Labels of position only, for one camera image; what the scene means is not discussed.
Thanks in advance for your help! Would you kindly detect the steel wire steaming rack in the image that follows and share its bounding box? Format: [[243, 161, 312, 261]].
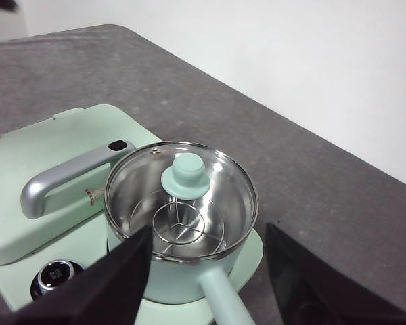
[[151, 199, 228, 255]]

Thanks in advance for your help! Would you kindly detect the mint green steamer pot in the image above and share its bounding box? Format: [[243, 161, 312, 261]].
[[104, 140, 260, 325]]

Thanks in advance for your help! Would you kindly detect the mint green breakfast machine base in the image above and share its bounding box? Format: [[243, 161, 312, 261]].
[[0, 216, 265, 325]]

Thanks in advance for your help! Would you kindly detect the mint green hinged griddle lid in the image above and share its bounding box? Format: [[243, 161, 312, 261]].
[[0, 103, 164, 267]]

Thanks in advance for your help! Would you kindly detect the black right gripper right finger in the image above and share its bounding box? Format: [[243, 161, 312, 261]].
[[265, 222, 406, 325]]

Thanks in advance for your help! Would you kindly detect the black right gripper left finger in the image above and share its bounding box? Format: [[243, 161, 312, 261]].
[[13, 225, 154, 325]]

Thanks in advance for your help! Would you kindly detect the glass pot lid green knob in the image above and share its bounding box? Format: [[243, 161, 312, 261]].
[[104, 140, 260, 267]]

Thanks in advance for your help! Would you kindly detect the silver griddle lid handle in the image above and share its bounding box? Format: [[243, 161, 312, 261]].
[[20, 139, 137, 220]]

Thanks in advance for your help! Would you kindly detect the silver control knob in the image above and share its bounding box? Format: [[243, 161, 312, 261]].
[[30, 259, 85, 302]]

